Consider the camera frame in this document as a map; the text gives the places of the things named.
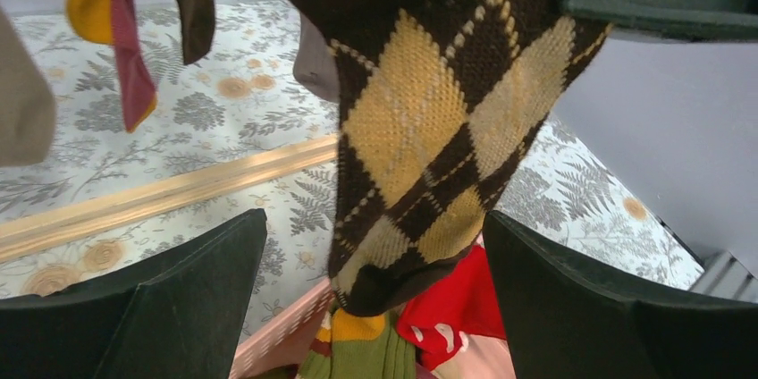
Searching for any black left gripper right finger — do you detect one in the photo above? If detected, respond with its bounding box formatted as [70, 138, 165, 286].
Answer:
[483, 211, 757, 379]

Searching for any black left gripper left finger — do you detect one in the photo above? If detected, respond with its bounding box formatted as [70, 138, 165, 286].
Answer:
[1, 209, 267, 379]

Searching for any red bear sock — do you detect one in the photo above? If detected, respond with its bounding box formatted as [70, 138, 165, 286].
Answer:
[396, 244, 506, 370]

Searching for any argyle brown sock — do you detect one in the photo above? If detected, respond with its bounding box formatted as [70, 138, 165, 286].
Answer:
[290, 0, 610, 316]

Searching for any grey sock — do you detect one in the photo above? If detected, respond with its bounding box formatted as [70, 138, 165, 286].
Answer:
[1, 13, 56, 167]
[292, 13, 340, 103]

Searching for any pink plastic basket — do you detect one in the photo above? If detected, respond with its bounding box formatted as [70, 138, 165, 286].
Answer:
[230, 280, 516, 379]

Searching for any dark brown sock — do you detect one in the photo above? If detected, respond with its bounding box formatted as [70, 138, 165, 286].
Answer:
[176, 0, 216, 65]

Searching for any wooden clothes rack frame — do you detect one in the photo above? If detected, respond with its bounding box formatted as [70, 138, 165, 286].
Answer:
[1, 135, 337, 261]

